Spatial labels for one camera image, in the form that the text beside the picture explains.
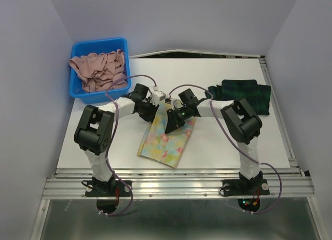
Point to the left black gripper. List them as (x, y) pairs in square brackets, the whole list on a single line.
[(150, 116)]

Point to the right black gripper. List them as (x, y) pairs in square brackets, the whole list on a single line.
[(173, 123)]

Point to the pastel floral skirt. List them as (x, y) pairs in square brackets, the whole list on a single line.
[(165, 148)]

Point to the green plaid skirt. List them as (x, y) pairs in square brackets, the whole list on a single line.
[(257, 95)]

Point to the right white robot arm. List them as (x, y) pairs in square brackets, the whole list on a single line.
[(241, 127)]

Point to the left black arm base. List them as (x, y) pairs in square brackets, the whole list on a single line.
[(112, 188)]

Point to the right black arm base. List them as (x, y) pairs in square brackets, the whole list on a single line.
[(237, 187)]

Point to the dusty pink skirt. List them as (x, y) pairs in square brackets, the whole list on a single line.
[(99, 72)]

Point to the blue plastic bin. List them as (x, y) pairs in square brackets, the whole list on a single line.
[(98, 46)]

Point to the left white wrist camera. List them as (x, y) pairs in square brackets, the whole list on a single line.
[(157, 95)]

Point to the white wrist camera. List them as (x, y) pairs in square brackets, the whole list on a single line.
[(170, 100), (157, 95)]

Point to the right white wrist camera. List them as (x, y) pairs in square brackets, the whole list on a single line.
[(170, 100)]

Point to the aluminium rail frame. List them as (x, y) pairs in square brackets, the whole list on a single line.
[(182, 202)]

